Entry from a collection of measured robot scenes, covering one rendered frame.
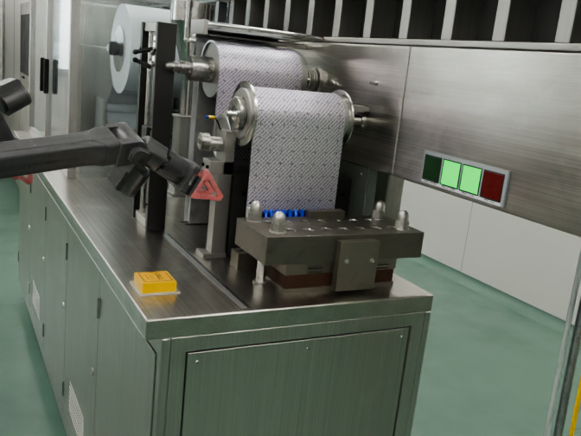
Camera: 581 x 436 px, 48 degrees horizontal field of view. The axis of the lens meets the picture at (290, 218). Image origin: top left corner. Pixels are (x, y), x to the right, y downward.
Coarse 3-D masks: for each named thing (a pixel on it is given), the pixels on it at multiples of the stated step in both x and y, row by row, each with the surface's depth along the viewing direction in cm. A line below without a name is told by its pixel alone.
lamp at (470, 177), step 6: (468, 168) 131; (474, 168) 130; (468, 174) 131; (474, 174) 130; (480, 174) 128; (462, 180) 133; (468, 180) 131; (474, 180) 130; (462, 186) 133; (468, 186) 131; (474, 186) 130; (474, 192) 130
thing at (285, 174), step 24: (264, 144) 148; (288, 144) 150; (312, 144) 153; (336, 144) 156; (264, 168) 149; (288, 168) 152; (312, 168) 155; (336, 168) 158; (264, 192) 151; (288, 192) 154; (312, 192) 157
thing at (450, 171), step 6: (444, 162) 137; (450, 162) 136; (444, 168) 137; (450, 168) 136; (456, 168) 134; (444, 174) 137; (450, 174) 136; (456, 174) 134; (444, 180) 137; (450, 180) 136; (456, 180) 134
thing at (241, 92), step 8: (240, 88) 149; (240, 96) 150; (248, 96) 146; (248, 104) 146; (344, 104) 157; (248, 112) 146; (248, 120) 146; (248, 128) 146; (344, 128) 157; (240, 136) 150
